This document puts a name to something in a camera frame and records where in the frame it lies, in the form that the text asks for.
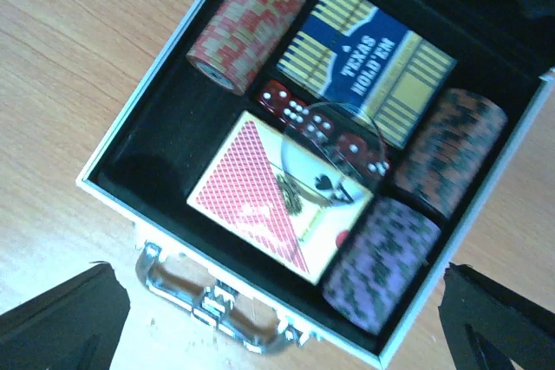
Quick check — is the aluminium poker case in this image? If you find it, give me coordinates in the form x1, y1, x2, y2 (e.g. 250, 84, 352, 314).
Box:
77, 0, 554, 369

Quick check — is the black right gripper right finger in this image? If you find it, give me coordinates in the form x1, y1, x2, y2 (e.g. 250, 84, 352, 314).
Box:
439, 263, 554, 369

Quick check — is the red die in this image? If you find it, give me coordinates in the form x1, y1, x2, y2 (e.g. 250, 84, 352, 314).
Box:
336, 133, 369, 166
302, 114, 334, 145
365, 158, 391, 179
279, 100, 309, 125
256, 80, 291, 118

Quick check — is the orange poker chip tube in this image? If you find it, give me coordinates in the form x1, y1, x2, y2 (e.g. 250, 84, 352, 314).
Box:
186, 0, 306, 95

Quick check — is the clear round tube lid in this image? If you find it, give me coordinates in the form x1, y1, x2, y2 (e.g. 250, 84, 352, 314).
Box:
284, 102, 388, 189

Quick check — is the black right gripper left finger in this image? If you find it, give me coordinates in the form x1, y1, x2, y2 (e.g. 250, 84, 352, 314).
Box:
1, 262, 130, 369

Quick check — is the purple poker chip tube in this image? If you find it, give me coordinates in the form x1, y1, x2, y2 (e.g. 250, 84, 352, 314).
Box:
323, 198, 441, 335

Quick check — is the brown black poker chip stack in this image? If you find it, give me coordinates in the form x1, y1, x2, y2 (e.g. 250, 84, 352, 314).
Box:
394, 88, 507, 218

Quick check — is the red playing card deck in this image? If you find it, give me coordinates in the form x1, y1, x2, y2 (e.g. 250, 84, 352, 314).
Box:
187, 111, 374, 284

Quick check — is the blue texas holdem card deck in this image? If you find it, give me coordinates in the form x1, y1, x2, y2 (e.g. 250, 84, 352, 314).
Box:
277, 0, 456, 150

